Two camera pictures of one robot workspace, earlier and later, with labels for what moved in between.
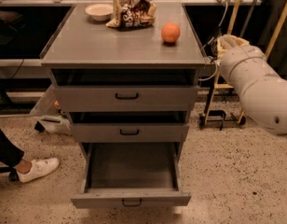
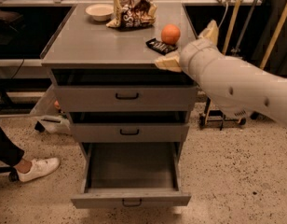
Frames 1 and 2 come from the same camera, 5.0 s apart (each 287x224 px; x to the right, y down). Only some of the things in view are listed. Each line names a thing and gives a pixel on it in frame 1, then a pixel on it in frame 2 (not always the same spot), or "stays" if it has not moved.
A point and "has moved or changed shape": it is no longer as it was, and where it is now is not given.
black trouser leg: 7,152 stays
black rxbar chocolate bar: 213,49 has moved or changed shape
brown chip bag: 130,13 stays
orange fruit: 170,33 stays
